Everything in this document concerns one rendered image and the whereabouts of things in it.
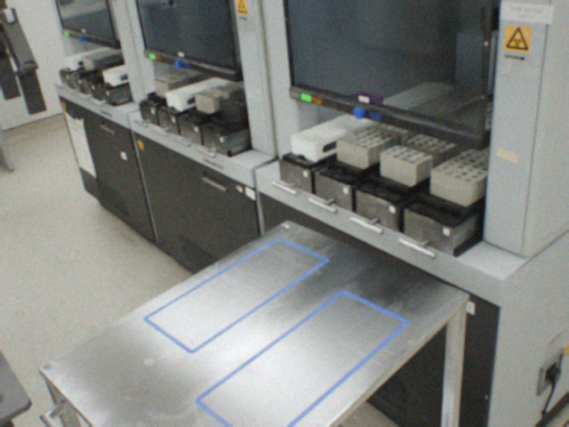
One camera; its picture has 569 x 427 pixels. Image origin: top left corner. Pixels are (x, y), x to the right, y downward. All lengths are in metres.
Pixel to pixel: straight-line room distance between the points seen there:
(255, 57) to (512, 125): 0.83
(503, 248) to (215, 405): 0.74
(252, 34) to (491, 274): 0.95
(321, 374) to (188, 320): 0.27
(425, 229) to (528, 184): 0.24
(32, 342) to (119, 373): 1.59
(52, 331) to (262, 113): 1.31
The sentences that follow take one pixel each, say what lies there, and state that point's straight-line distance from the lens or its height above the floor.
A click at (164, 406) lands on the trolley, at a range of 0.93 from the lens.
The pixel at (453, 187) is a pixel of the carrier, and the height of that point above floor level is 0.86.
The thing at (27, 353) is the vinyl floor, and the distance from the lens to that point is 2.54.
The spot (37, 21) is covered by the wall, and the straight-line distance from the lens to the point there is 4.91.
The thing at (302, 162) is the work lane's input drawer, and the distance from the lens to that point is 1.61.
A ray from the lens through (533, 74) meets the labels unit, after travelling 1.20.
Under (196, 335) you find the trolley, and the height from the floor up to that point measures 0.82.
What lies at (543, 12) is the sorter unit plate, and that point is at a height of 1.24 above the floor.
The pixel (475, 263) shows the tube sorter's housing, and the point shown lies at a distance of 1.32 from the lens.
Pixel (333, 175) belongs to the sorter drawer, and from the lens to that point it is 1.52.
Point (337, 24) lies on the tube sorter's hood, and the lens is 1.47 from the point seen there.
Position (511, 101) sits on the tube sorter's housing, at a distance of 1.23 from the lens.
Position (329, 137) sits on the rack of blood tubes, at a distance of 1.63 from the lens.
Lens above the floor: 1.47
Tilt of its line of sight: 29 degrees down
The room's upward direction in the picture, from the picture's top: 6 degrees counter-clockwise
